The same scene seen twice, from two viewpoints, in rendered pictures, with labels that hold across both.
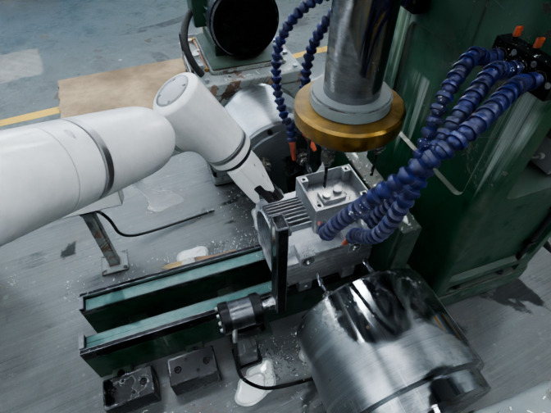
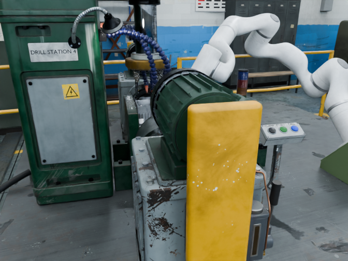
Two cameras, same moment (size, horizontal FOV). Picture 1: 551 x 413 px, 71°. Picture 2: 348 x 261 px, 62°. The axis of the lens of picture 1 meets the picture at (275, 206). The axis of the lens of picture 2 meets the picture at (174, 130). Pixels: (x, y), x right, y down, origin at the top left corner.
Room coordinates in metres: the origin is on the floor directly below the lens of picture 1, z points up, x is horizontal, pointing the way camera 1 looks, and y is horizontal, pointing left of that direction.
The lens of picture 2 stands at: (1.76, 0.15, 1.48)
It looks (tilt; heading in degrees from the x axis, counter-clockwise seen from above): 21 degrees down; 187
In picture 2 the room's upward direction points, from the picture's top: straight up
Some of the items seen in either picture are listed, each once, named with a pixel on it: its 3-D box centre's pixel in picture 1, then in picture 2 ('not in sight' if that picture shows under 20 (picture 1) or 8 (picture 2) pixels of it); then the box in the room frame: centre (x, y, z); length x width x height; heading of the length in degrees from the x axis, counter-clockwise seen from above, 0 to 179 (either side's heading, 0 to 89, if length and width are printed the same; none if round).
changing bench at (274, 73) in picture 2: not in sight; (271, 83); (-4.56, 1.44, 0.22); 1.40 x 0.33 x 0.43; 114
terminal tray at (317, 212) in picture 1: (331, 198); (149, 110); (0.54, -0.11, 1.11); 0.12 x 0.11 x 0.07; 110
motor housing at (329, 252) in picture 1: (310, 232); not in sight; (0.53, -0.08, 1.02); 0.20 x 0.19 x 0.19; 110
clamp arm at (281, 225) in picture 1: (278, 270); not in sight; (0.36, 0.00, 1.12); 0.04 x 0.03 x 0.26; 109
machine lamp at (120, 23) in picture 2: not in sight; (94, 28); (0.83, -0.22, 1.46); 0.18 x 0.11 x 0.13; 109
